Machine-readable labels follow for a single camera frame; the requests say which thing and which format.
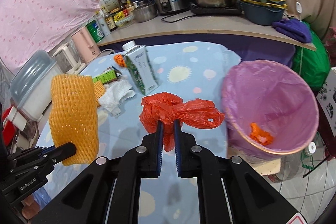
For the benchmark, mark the white box with grey lid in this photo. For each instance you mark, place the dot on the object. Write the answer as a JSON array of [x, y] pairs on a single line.
[[34, 82]]

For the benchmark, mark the green bag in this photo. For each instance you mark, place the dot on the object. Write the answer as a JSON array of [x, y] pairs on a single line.
[[312, 64]]

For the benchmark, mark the clear food container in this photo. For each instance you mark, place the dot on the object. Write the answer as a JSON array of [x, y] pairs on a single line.
[[125, 22]]

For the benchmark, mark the amber sauce bottle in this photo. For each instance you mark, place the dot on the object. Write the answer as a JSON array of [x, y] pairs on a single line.
[[128, 6]]

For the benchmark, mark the orange wrapper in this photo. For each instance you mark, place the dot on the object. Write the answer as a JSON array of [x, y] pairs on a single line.
[[260, 134], [119, 60]]

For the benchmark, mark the small yellow foam net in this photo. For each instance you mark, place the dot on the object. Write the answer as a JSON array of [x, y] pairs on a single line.
[[99, 90]]

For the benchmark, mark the dark purple skirt cloth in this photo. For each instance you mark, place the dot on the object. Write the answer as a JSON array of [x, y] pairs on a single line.
[[257, 52]]

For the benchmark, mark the yellow packet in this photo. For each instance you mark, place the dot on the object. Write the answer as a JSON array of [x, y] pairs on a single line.
[[120, 16]]

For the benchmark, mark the green white canister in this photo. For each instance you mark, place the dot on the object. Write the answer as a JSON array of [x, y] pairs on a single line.
[[93, 28]]

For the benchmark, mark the white printed box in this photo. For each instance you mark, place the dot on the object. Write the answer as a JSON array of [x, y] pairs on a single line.
[[328, 106]]

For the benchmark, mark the pink electric kettle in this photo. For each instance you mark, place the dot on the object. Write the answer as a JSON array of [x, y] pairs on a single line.
[[84, 43]]

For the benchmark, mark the person's left hand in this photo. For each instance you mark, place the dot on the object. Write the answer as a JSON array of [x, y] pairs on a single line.
[[31, 211]]

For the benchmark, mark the white paper tissue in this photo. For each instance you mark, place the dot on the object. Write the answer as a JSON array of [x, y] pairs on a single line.
[[115, 98]]

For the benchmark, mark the red white object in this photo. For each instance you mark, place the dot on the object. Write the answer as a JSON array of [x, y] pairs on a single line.
[[8, 124]]

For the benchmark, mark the white carton box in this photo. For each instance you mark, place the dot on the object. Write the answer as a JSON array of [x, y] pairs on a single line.
[[110, 2]]

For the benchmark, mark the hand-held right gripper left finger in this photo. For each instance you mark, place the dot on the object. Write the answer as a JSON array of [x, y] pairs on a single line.
[[159, 140]]

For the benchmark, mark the red plastic bag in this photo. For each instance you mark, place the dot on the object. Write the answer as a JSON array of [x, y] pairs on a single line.
[[162, 106]]

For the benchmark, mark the white plastic bottle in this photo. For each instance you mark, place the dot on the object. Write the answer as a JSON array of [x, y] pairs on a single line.
[[103, 26]]

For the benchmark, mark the large yellow foam fruit net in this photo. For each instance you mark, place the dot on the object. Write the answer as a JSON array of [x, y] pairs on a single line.
[[73, 113]]

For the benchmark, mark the green snack packet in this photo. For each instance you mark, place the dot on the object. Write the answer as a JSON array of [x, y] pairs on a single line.
[[106, 77]]

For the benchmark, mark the white glass kettle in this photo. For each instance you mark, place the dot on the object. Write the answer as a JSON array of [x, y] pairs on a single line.
[[65, 58]]

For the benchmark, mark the black induction cooker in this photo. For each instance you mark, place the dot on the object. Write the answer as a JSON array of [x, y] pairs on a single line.
[[218, 11]]

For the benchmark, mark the small steel pot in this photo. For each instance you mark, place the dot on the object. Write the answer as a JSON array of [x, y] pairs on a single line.
[[144, 12]]

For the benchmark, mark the bin with purple liner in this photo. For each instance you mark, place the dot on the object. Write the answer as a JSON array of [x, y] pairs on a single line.
[[267, 98]]

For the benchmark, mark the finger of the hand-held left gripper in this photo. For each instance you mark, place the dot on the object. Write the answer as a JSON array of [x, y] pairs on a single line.
[[31, 153], [63, 150]]

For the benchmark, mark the brown glass bottle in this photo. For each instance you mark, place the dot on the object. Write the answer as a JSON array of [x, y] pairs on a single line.
[[122, 5]]

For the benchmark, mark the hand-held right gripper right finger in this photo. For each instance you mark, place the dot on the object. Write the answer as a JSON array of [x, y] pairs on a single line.
[[178, 140]]

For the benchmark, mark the white green milk carton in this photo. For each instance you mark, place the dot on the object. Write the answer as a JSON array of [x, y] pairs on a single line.
[[143, 69]]

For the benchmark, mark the beige counter board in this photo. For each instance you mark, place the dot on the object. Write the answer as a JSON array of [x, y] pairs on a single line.
[[199, 27]]

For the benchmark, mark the blue planet print tablecloth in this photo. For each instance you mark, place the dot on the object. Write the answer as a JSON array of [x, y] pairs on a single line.
[[189, 74]]

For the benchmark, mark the dark sauce bottle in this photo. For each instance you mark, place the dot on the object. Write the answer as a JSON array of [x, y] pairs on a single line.
[[111, 22]]

